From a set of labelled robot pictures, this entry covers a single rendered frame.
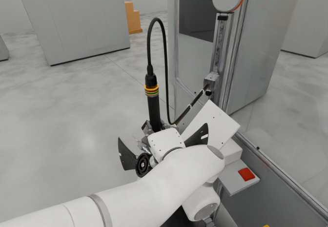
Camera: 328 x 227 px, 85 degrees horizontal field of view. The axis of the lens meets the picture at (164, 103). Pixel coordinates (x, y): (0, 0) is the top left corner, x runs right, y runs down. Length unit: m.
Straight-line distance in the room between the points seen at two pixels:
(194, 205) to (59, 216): 0.27
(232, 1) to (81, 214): 1.05
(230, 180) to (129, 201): 1.09
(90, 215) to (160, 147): 0.31
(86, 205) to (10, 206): 2.51
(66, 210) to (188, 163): 0.21
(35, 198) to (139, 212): 2.40
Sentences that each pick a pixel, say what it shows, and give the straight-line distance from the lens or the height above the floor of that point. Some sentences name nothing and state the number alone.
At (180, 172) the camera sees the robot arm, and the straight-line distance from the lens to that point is 0.36.
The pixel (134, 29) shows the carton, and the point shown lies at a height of 0.17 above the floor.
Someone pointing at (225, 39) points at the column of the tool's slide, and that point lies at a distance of 1.14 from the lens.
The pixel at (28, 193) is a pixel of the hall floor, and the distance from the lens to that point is 2.77.
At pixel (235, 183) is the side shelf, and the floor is 0.86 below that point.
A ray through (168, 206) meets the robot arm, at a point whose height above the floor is 1.64.
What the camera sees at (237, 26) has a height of 1.72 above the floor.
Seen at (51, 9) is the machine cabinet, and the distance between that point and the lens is 5.95.
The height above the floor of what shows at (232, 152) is 0.97.
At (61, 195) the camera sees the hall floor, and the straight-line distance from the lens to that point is 2.55.
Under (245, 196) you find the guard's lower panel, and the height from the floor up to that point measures 0.51.
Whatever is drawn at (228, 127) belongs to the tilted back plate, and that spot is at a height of 1.33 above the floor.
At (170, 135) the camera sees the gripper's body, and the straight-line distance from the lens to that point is 0.57.
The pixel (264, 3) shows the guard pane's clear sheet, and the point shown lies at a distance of 1.14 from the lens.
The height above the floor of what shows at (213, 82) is 1.45.
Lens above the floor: 1.96
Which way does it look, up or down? 35 degrees down
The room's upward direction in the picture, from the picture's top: 2 degrees counter-clockwise
